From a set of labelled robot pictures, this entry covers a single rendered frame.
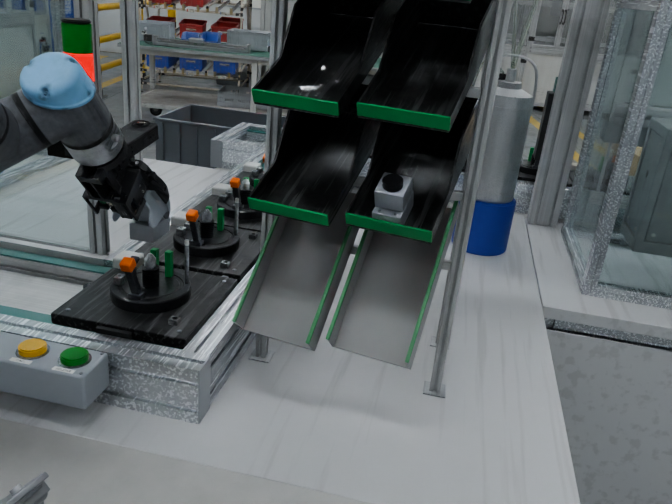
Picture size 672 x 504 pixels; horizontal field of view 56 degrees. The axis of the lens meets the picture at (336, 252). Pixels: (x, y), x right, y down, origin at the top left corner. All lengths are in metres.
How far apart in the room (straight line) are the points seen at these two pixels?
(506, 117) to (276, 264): 0.84
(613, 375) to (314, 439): 0.88
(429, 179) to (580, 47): 1.10
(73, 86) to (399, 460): 0.69
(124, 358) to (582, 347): 1.06
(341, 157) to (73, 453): 0.60
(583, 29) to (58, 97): 1.53
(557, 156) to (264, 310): 1.27
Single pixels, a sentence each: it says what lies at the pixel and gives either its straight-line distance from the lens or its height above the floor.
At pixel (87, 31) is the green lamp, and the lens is 1.25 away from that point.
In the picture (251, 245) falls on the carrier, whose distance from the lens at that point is 1.40.
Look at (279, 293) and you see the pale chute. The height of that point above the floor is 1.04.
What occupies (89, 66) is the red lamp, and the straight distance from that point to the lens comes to 1.25.
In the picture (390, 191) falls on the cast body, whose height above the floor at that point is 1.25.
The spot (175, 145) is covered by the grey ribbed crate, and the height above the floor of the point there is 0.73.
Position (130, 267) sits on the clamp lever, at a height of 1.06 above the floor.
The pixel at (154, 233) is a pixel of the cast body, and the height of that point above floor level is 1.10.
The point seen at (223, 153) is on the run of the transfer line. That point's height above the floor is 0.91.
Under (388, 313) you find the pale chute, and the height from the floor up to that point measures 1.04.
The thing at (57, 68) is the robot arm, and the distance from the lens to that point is 0.86.
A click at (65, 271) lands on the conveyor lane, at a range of 1.39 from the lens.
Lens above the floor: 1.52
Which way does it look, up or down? 23 degrees down
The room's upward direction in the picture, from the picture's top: 6 degrees clockwise
